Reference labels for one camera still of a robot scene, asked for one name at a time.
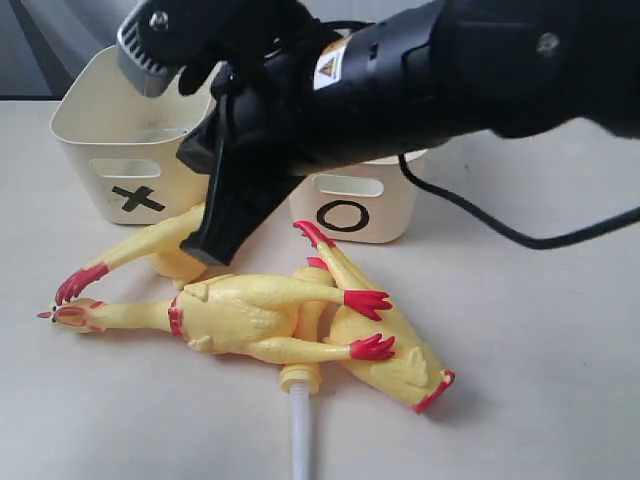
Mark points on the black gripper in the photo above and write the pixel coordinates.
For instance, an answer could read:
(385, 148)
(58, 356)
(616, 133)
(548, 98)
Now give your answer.
(261, 137)

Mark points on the whole yellow rubber chicken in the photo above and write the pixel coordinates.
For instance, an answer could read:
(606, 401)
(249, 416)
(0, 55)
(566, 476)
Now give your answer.
(253, 315)

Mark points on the chicken head with white tube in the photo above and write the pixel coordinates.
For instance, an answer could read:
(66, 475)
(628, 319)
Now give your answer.
(301, 381)

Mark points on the headless rubber chicken body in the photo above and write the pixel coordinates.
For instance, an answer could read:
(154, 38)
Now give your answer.
(413, 375)

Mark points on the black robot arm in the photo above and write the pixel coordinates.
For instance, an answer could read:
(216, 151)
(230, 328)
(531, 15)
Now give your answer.
(319, 101)

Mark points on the white bin marked O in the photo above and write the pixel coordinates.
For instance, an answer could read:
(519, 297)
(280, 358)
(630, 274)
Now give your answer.
(371, 202)

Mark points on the white bin marked X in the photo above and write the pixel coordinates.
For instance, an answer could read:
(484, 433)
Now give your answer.
(123, 145)

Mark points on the blue-grey backdrop curtain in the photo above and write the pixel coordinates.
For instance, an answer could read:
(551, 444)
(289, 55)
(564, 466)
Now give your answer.
(64, 35)

